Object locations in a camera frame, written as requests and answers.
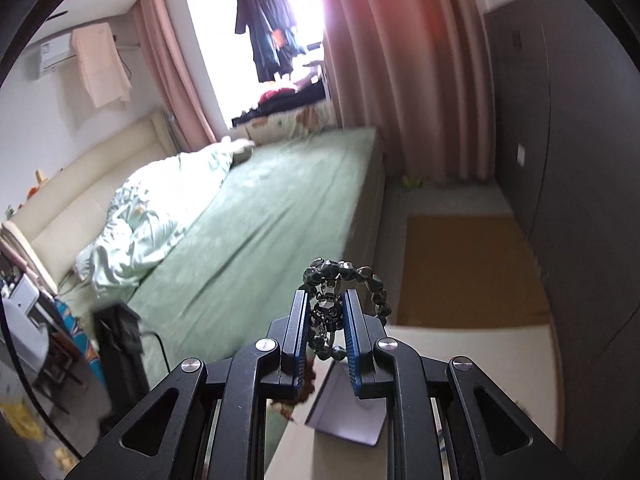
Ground black bead bracelet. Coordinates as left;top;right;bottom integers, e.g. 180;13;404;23
298;257;393;361

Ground black jewelry box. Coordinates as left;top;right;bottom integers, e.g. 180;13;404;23
305;362;386;448

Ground brown cardboard floor mat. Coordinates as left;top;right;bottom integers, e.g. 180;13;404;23
397;214;550;330

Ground bed with green sheet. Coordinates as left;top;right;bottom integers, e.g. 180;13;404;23
61;128;384;382

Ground green item on floor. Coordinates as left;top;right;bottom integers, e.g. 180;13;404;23
401;176;423;191

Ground white floral duvet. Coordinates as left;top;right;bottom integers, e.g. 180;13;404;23
75;136;255;301

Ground floral pillow at window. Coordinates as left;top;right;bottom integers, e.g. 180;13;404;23
239;100;337;145

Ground dark clothes pile on sill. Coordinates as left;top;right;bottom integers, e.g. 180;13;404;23
231;81;326;127

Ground pink curtain left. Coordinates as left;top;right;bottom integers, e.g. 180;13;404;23
132;0;217;151

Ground pink curtain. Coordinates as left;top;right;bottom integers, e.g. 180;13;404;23
132;0;217;151
322;0;494;182

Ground beige headboard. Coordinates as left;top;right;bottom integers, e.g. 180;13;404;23
1;110;178;292

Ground pink curtain right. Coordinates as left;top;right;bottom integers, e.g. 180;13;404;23
322;0;494;182

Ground dark wardrobe panels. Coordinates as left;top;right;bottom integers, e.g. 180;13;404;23
482;0;640;411

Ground hanging dark clothes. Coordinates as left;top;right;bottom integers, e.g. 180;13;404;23
234;0;306;82

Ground pink cloth on conditioner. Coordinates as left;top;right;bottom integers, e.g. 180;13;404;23
72;23;131;108

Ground white wall socket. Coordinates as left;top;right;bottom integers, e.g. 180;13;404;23
516;144;526;167

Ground black cable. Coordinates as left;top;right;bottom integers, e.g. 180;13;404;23
0;299;82;461

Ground wall air conditioner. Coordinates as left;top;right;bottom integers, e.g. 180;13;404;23
38;32;76;78

